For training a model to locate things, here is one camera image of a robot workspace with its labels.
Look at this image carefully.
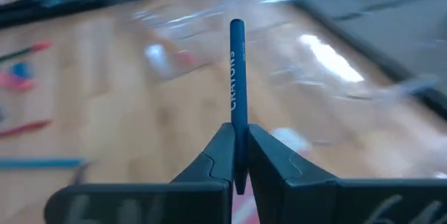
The dark blue crayon edge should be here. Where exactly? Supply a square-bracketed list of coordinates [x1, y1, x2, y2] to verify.
[8, 61, 34, 80]

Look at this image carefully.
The blue pencil pink cap eraser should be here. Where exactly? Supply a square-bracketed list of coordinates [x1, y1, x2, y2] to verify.
[0, 158, 87, 170]

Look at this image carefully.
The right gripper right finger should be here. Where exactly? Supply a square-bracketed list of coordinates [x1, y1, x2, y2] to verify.
[247, 123, 447, 224]

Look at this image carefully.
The clear plastic bin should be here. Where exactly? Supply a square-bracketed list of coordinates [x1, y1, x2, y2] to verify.
[244, 24, 444, 124]
[132, 0, 315, 82]

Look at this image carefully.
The red crayon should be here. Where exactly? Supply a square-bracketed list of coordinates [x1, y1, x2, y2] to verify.
[0, 119, 54, 139]

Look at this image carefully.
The blue crayon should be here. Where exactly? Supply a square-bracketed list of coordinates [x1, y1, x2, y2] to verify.
[229, 18, 249, 196]

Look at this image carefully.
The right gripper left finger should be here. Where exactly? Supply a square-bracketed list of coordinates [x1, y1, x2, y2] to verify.
[44, 122, 235, 224]

